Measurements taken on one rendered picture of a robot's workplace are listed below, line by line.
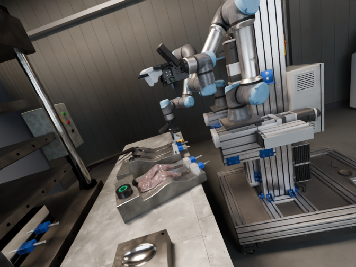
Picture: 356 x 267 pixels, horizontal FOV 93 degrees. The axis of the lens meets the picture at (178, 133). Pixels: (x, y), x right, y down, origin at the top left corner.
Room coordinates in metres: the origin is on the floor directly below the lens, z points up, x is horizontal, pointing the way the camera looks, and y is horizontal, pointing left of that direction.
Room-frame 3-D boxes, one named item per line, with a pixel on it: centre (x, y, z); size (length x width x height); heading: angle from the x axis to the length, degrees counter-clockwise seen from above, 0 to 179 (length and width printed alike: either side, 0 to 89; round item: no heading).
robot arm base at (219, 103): (1.54, -0.48, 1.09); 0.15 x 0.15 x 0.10
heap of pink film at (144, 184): (0.90, 0.19, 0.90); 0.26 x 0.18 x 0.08; 108
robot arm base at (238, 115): (1.04, -0.42, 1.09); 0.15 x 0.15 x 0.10
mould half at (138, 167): (1.25, 0.28, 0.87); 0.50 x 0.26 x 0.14; 90
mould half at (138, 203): (0.90, 0.19, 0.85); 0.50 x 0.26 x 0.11; 108
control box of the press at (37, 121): (1.46, 0.98, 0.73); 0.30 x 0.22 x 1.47; 0
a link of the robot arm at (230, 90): (1.04, -0.42, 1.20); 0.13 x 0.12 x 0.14; 19
